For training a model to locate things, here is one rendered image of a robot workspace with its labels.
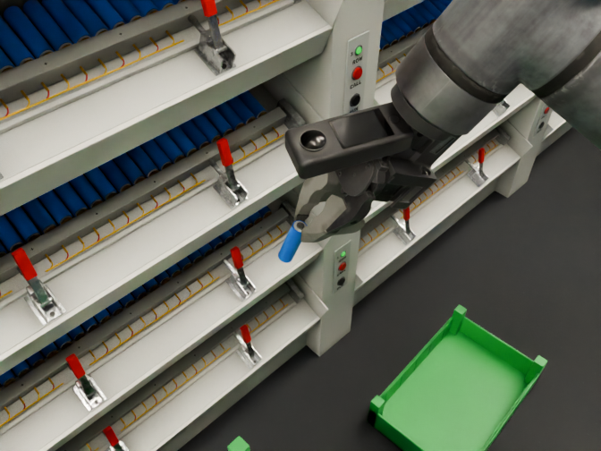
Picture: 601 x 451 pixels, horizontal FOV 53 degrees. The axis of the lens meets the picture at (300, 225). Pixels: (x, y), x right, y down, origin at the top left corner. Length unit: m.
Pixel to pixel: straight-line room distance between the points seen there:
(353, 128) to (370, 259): 0.72
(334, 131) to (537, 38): 0.19
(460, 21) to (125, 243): 0.46
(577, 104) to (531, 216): 1.14
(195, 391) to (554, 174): 1.16
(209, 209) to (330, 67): 0.24
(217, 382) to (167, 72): 0.61
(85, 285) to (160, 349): 0.21
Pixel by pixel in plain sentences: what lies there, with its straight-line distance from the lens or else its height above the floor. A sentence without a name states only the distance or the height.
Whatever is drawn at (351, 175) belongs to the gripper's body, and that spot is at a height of 0.71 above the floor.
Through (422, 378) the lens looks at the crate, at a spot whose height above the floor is 0.00.
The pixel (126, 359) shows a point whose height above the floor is 0.35.
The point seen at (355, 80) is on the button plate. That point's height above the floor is 0.65.
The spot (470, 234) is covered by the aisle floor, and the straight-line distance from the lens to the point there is 1.57.
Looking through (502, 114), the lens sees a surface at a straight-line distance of 1.37.
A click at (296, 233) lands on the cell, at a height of 0.61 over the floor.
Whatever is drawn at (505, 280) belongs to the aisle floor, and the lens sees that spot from 1.50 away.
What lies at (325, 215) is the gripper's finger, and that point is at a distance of 0.64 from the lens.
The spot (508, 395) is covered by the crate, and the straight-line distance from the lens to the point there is 1.32.
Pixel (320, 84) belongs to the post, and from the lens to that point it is 0.83.
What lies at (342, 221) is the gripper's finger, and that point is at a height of 0.67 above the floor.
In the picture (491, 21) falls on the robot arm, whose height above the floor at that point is 0.88.
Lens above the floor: 1.11
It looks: 46 degrees down
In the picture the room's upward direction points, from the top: straight up
